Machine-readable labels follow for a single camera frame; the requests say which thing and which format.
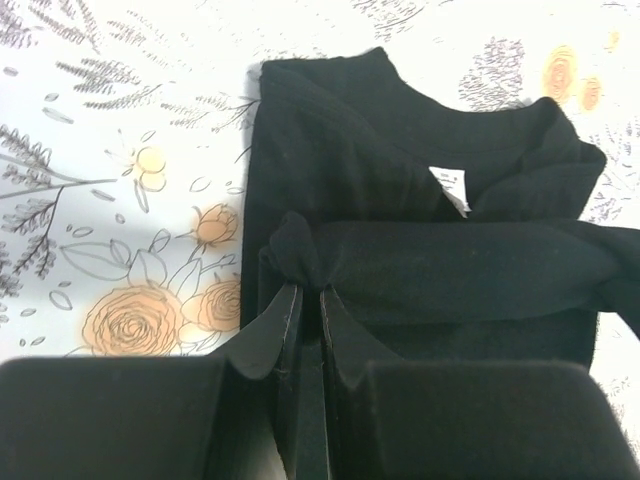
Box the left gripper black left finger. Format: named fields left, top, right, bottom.
left=1, top=284, right=303, bottom=479

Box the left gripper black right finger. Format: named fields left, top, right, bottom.
left=320, top=290, right=630, bottom=479

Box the black t shirt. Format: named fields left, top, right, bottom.
left=241, top=48, right=639, bottom=366

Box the floral tablecloth mat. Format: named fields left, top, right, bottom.
left=0, top=0, right=640, bottom=441

